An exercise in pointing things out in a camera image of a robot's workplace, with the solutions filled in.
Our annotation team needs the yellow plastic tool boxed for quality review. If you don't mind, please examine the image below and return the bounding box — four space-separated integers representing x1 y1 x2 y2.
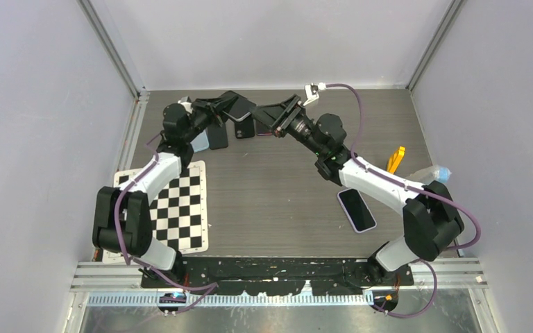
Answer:
386 146 406 174

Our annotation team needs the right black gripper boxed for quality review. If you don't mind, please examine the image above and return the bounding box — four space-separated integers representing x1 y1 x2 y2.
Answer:
250 94 325 157

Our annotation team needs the checkerboard calibration mat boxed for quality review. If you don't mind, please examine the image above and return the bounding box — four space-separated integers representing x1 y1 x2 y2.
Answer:
102 160 210 264

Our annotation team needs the black camera-hole case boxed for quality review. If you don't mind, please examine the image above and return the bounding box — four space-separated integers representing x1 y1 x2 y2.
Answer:
234 117 255 139

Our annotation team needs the light blue case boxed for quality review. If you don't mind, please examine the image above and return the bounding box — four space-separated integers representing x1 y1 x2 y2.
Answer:
191 130 210 153

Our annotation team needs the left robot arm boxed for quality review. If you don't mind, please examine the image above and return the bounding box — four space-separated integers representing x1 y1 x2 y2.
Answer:
92 92 240 287

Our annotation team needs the purple cable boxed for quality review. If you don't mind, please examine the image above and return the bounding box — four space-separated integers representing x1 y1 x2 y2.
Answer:
323 83 482 320
113 133 219 315

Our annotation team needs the blue plastic bag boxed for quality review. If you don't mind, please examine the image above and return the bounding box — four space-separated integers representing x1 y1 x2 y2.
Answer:
406 165 452 185

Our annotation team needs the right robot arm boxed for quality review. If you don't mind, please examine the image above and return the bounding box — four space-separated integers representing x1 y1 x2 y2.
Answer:
251 95 464 285

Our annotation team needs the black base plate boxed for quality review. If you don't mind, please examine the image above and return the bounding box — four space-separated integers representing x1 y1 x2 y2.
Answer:
139 257 414 296

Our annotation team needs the phone with pink case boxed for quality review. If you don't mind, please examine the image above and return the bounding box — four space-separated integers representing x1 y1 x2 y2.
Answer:
225 94 257 123

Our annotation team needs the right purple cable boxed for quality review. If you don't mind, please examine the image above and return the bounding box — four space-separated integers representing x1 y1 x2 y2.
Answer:
323 83 482 320

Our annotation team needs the phone with lilac case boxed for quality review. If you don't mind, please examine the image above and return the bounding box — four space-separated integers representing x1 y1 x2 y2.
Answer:
337 189 377 234

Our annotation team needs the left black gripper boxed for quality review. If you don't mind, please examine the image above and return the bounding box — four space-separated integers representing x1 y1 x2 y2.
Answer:
184 95 240 144

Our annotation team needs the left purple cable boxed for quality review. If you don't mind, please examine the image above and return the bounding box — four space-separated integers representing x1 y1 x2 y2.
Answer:
113 133 219 315

